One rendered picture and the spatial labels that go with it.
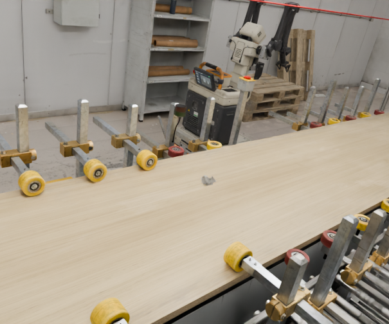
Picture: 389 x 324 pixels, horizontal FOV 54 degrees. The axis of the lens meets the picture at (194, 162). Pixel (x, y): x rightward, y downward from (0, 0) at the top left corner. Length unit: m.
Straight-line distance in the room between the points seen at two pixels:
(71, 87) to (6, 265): 3.61
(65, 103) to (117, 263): 3.63
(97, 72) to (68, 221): 3.52
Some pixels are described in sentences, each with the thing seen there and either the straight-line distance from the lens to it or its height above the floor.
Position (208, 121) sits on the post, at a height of 0.99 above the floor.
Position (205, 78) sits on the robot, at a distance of 3.54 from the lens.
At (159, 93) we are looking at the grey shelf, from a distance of 5.31.
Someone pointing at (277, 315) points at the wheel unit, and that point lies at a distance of 1.10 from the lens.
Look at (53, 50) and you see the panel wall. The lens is 4.48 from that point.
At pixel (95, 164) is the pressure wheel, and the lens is 1.55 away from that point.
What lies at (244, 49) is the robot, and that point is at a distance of 3.74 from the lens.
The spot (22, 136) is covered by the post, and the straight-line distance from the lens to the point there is 1.63.
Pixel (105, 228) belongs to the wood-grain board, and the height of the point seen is 0.90.
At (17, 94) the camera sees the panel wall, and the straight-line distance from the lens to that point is 4.48.
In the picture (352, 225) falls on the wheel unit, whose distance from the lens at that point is 1.17.
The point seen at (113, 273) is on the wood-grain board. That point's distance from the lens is 1.17.
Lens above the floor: 1.71
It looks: 26 degrees down
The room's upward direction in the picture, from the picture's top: 10 degrees clockwise
